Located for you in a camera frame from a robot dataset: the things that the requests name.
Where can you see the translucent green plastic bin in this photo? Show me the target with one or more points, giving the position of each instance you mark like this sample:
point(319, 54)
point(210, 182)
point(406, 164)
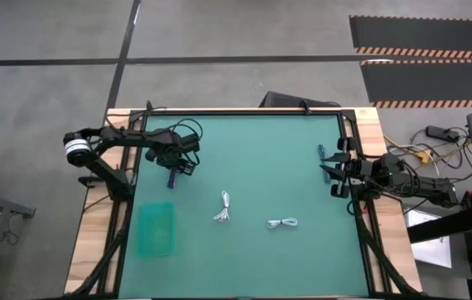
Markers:
point(157, 229)

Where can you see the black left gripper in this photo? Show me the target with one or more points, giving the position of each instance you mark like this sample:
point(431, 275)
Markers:
point(173, 146)

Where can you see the black aluminium table frame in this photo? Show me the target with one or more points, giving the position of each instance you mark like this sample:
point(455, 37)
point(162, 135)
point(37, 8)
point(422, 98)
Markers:
point(240, 111)

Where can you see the black hazard-striped floor mat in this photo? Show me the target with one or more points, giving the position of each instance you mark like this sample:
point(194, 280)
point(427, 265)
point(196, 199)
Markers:
point(432, 81)
point(428, 35)

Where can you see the black computer monitor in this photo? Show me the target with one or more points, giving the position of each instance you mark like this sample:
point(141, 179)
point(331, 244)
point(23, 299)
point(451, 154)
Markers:
point(290, 100)

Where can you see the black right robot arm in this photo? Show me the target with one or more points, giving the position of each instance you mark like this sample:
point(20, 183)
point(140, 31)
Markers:
point(428, 187)

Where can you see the green table mat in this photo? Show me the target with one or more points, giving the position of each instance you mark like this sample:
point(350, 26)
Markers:
point(261, 258)

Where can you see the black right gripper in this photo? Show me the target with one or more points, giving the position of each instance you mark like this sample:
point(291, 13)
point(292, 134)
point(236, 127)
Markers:
point(355, 168)

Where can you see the white paper sheet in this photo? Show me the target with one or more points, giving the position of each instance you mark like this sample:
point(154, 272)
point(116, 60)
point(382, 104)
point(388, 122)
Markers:
point(430, 250)

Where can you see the black stand beam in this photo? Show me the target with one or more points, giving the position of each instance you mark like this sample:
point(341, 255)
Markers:
point(444, 225)

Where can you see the black power strip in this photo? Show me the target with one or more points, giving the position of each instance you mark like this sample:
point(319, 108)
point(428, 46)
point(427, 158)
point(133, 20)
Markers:
point(442, 133)

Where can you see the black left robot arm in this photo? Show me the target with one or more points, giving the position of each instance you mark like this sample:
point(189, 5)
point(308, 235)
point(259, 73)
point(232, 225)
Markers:
point(115, 137)

